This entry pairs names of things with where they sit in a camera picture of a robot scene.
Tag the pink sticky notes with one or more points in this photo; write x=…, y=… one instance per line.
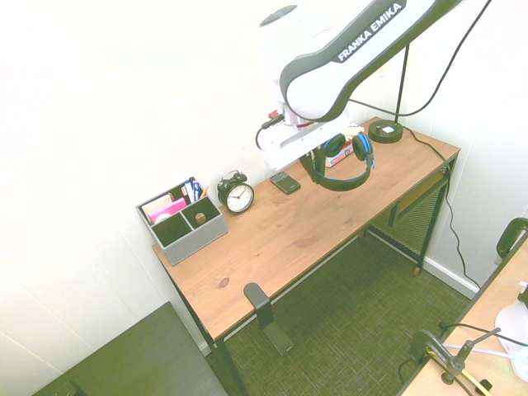
x=165, y=210

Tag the black headphone hanger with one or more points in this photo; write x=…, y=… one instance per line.
x=264, y=309

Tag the grey felt desk organizer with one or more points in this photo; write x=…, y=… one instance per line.
x=198, y=239

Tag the black calculator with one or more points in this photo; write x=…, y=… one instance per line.
x=285, y=183

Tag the white marker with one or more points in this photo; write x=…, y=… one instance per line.
x=187, y=194

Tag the tan notepad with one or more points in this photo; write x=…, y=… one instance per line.
x=158, y=202

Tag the black C-clamp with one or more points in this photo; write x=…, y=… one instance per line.
x=418, y=344

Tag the black alarm clock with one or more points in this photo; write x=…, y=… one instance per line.
x=239, y=196

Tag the black desk lamp base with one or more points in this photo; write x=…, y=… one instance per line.
x=385, y=133

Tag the orange pencil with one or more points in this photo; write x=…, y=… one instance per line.
x=204, y=192

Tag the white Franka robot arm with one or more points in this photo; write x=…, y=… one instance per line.
x=313, y=82

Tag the wooden under-desk shelf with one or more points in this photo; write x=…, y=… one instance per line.
x=412, y=200

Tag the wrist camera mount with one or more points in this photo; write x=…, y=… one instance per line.
x=290, y=117

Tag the small white printed box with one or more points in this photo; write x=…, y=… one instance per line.
x=352, y=130

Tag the grey camera stand rod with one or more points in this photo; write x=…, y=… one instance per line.
x=458, y=361

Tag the black and blue headphone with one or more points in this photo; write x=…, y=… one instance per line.
x=342, y=183

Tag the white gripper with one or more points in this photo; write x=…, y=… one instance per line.
x=284, y=146

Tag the wooden desk with black frame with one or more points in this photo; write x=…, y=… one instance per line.
x=438, y=214

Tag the blue marker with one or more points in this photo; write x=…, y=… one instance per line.
x=196, y=187

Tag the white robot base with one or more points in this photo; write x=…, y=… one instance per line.
x=511, y=321

